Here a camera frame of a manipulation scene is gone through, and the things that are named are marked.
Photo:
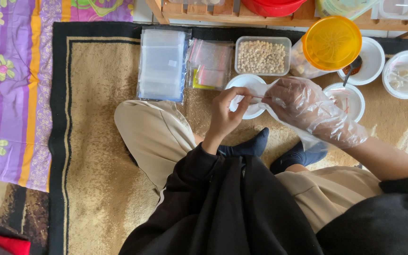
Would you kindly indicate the plastic-covered white bowl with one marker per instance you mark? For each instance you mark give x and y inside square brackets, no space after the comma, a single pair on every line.
[407,74]

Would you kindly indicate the beige rug with black border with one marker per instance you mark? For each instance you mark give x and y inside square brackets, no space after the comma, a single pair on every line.
[94,141]

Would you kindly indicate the person's left hand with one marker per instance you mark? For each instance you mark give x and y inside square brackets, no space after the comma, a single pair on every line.
[223,118]

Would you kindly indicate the red cloth item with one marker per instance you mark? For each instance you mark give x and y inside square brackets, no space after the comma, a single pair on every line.
[2,242]

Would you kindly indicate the pack of small red-lined bags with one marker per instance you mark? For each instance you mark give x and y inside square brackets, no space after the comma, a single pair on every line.
[209,63]

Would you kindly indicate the white bowl with red ties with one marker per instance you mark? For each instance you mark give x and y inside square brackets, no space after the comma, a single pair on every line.
[351,101]

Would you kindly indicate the empty white paper bowl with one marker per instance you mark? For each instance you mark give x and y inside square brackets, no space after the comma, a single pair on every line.
[241,81]

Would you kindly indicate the purple floral bed sheet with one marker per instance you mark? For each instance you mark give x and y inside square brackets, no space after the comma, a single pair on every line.
[9,88]

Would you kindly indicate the person's right fingers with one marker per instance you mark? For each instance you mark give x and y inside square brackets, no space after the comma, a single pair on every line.
[276,97]

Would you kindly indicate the wooden rack with containers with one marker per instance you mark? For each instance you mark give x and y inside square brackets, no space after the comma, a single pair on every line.
[204,12]

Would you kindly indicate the person's right hand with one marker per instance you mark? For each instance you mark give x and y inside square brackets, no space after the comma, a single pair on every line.
[306,106]

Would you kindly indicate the person's black top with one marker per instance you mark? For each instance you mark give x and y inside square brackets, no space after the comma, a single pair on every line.
[243,212]

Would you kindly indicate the small clear zip bag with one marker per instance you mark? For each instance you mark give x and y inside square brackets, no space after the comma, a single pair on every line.
[259,89]

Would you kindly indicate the white bowl with brown sauce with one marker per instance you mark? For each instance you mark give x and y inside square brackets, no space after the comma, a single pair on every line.
[370,60]

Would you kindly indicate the pack of large clear bags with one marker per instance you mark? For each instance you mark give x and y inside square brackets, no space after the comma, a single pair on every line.
[162,63]

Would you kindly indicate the black spoon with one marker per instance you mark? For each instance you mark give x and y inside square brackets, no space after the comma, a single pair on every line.
[353,65]

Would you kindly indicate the clear tub of beige balls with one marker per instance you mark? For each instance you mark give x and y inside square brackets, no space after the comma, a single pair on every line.
[261,56]

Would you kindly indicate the person's beige trousers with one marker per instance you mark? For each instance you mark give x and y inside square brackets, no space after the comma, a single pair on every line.
[154,134]

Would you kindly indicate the navy blue sock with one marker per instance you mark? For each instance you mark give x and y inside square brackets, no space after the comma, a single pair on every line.
[250,146]
[298,157]

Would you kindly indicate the clear jar with orange lid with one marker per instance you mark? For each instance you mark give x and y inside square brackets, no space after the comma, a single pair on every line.
[331,42]

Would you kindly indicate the brown patterned carpet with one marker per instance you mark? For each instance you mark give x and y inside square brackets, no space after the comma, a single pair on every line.
[2,209]

